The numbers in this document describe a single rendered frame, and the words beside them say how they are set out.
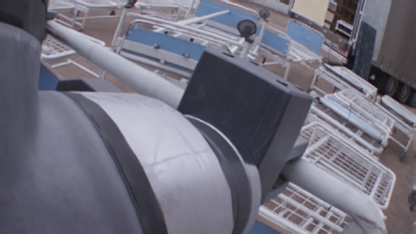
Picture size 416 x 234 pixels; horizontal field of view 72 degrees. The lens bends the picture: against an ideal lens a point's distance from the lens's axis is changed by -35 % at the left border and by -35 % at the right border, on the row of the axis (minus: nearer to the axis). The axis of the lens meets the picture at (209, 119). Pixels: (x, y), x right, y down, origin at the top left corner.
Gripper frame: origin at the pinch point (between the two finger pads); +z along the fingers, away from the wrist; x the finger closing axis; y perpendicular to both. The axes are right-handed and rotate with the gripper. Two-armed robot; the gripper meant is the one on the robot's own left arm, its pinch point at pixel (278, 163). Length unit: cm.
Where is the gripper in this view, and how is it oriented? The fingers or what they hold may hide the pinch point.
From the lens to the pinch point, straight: 31.6
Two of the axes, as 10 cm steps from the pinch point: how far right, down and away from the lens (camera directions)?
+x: 4.0, -8.9, -2.2
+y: 7.9, 4.6, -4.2
